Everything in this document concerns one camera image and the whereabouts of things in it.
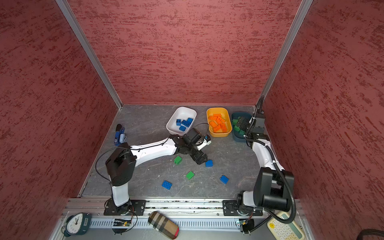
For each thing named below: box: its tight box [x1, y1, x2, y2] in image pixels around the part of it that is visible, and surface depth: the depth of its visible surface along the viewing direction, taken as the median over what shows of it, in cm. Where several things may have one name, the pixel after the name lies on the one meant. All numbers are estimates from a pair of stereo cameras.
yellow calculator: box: [267, 211, 305, 240], surface depth 68 cm
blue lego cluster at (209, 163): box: [205, 160, 214, 168], surface depth 89 cm
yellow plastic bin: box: [206, 107, 233, 138], surface depth 112 cm
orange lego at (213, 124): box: [209, 120, 218, 128], surface depth 109 cm
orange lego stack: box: [220, 123, 227, 132], surface depth 108 cm
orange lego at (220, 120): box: [216, 116, 226, 124], surface depth 112 cm
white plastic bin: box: [166, 106, 198, 136], surface depth 112 cm
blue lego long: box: [181, 119, 192, 127], surface depth 109 cm
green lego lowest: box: [186, 170, 195, 180], surface depth 87 cm
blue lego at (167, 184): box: [161, 180, 173, 190], surface depth 82 cm
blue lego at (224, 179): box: [219, 175, 230, 185], surface depth 85 cm
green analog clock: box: [64, 212, 92, 238], surface depth 68 cm
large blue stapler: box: [114, 123, 126, 147], surface depth 101 cm
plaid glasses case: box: [148, 211, 180, 240], surface depth 68 cm
